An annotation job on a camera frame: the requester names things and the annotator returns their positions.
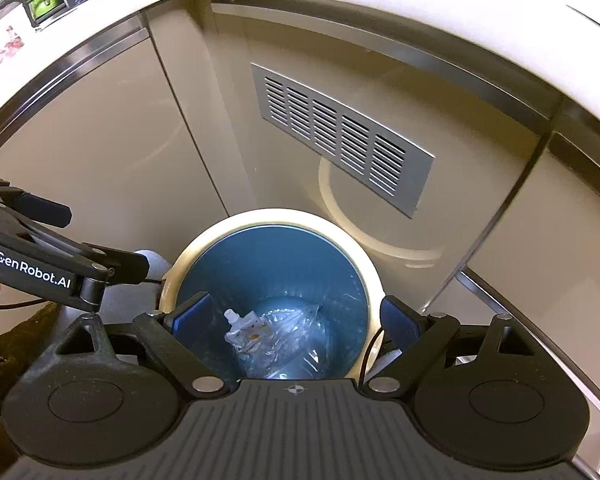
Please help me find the light grey rounded object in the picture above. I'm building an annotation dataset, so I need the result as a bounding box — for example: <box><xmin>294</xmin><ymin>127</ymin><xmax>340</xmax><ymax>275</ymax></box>
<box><xmin>97</xmin><ymin>249</ymin><xmax>176</xmax><ymax>328</ymax></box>

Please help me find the metal vent grille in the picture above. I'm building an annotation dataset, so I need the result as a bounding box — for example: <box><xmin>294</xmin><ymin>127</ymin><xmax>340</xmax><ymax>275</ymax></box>
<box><xmin>250</xmin><ymin>62</ymin><xmax>437</xmax><ymax>219</ymax></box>

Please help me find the clear plastic bag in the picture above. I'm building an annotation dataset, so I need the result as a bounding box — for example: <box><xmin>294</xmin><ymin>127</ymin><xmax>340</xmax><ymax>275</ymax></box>
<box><xmin>230</xmin><ymin>297</ymin><xmax>333</xmax><ymax>379</ymax></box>

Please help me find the blue bin with cream rim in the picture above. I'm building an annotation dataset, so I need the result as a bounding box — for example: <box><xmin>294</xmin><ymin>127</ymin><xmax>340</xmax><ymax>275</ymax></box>
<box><xmin>157</xmin><ymin>208</ymin><xmax>385</xmax><ymax>381</ymax></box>

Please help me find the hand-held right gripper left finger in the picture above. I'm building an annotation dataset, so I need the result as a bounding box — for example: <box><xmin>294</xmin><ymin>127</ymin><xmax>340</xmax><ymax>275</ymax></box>
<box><xmin>55</xmin><ymin>292</ymin><xmax>231</xmax><ymax>399</ymax></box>

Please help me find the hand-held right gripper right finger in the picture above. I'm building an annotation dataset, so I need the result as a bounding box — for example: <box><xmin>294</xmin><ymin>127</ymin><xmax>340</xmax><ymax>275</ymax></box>
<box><xmin>360</xmin><ymin>296</ymin><xmax>536</xmax><ymax>397</ymax></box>

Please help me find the beige cabinet door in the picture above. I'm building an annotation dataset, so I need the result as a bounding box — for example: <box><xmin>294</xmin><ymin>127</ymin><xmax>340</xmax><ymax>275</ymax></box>
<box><xmin>0</xmin><ymin>27</ymin><xmax>229</xmax><ymax>266</ymax></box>
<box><xmin>467</xmin><ymin>130</ymin><xmax>600</xmax><ymax>371</ymax></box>

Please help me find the white spouted pouch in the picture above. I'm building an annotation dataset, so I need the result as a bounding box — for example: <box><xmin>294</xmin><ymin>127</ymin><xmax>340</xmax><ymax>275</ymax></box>
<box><xmin>223</xmin><ymin>308</ymin><xmax>267</xmax><ymax>357</ymax></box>

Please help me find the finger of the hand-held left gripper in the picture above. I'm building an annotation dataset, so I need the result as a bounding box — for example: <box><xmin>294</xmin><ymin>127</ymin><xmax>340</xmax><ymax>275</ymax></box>
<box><xmin>0</xmin><ymin>175</ymin><xmax>73</xmax><ymax>231</ymax></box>
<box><xmin>10</xmin><ymin>219</ymin><xmax>150</xmax><ymax>285</ymax></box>

